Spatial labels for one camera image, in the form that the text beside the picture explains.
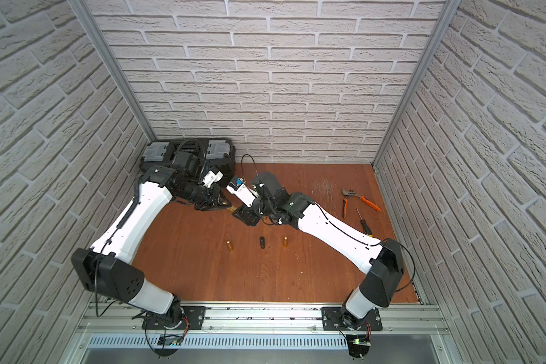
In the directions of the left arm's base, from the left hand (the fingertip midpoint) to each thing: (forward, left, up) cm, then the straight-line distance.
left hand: (233, 201), depth 74 cm
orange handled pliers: (+22, -52, -23) cm, 61 cm away
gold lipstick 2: (-5, -18, -21) cm, 28 cm away
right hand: (-2, -4, 0) cm, 4 cm away
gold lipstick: (-6, +4, -22) cm, 23 cm away
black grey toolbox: (+33, +11, -8) cm, 35 cm away
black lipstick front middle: (-5, -9, -20) cm, 23 cm away
